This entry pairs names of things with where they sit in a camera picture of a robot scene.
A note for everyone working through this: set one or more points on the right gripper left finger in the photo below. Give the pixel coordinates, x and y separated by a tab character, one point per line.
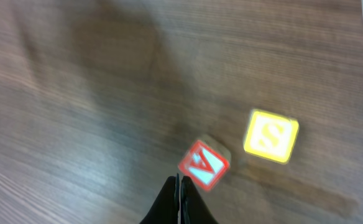
166	206

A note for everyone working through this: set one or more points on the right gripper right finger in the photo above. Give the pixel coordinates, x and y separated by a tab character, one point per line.
193	207

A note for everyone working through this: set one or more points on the red A letter block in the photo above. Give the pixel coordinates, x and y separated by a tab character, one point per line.
206	162

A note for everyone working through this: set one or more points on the yellow S letter block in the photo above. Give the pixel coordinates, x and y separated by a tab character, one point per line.
270	136

